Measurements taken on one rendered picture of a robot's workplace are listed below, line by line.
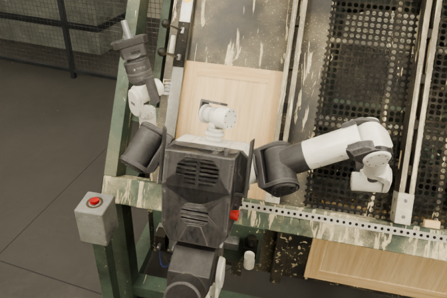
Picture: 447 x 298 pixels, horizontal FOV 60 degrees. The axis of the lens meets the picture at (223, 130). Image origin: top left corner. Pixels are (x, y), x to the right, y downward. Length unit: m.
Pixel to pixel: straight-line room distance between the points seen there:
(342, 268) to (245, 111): 1.02
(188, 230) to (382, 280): 1.38
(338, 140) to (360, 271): 1.23
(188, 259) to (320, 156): 0.50
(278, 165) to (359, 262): 1.14
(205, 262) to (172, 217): 0.17
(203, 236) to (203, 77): 0.81
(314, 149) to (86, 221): 0.97
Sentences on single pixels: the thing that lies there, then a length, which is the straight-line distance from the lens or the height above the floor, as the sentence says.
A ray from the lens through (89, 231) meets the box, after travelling 1.72.
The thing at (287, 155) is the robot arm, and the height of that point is 1.37.
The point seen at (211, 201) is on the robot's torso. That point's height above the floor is 1.30.
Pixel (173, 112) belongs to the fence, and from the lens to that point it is 1.74.
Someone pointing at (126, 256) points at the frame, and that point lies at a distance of 2.13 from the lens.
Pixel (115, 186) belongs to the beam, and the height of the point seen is 0.87.
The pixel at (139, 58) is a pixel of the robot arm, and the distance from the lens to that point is 1.39.
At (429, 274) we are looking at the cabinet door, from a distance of 2.31.
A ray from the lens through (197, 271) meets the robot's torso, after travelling 1.22.
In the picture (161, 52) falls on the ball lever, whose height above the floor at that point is 1.44.
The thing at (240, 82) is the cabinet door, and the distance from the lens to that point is 1.72.
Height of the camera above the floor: 2.04
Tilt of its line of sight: 32 degrees down
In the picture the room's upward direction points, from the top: 3 degrees clockwise
